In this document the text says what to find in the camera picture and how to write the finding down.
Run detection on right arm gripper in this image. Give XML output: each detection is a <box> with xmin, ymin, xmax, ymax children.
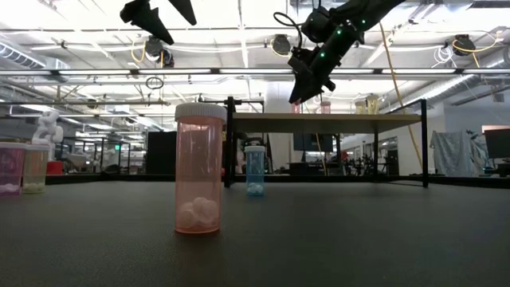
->
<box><xmin>287</xmin><ymin>26</ymin><xmax>366</xmax><ymax>104</ymax></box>

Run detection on blue medicine bottle white cap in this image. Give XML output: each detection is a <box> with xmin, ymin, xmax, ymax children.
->
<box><xmin>244</xmin><ymin>145</ymin><xmax>266</xmax><ymax>196</ymax></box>

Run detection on wooden shelf black legs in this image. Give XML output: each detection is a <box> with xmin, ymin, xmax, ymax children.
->
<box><xmin>223</xmin><ymin>96</ymin><xmax>430</xmax><ymax>189</ymax></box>

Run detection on dark computer monitor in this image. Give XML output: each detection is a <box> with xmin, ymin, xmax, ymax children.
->
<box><xmin>484</xmin><ymin>128</ymin><xmax>510</xmax><ymax>159</ymax></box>
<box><xmin>293</xmin><ymin>133</ymin><xmax>335</xmax><ymax>153</ymax></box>

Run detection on grey ceiling pipe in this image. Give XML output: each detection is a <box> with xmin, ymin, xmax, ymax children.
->
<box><xmin>0</xmin><ymin>99</ymin><xmax>172</xmax><ymax>107</ymax></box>

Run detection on black cabinet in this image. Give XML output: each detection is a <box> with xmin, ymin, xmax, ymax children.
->
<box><xmin>145</xmin><ymin>131</ymin><xmax>178</xmax><ymax>175</ymax></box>

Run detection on grey cloth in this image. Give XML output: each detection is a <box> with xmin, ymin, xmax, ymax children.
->
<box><xmin>429</xmin><ymin>129</ymin><xmax>488</xmax><ymax>178</ymax></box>

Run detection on black table mat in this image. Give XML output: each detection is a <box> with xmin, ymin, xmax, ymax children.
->
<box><xmin>0</xmin><ymin>181</ymin><xmax>510</xmax><ymax>287</ymax></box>

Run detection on red box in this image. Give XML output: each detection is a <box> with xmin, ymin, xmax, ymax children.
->
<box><xmin>45</xmin><ymin>160</ymin><xmax>67</xmax><ymax>176</ymax></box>

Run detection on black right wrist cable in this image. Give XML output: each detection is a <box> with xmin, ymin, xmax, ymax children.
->
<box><xmin>273</xmin><ymin>10</ymin><xmax>306</xmax><ymax>51</ymax></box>

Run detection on black cable loop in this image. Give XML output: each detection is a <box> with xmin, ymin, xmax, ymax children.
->
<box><xmin>144</xmin><ymin>76</ymin><xmax>165</xmax><ymax>91</ymax></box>

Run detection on yellow hanging cable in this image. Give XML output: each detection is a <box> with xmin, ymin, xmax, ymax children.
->
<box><xmin>378</xmin><ymin>22</ymin><xmax>424</xmax><ymax>168</ymax></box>

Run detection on white ceiling cable coil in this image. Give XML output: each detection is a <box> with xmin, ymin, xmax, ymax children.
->
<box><xmin>432</xmin><ymin>45</ymin><xmax>455</xmax><ymax>69</ymax></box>

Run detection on black aluminium table frame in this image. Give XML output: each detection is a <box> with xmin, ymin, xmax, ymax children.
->
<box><xmin>45</xmin><ymin>173</ymin><xmax>510</xmax><ymax>188</ymax></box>

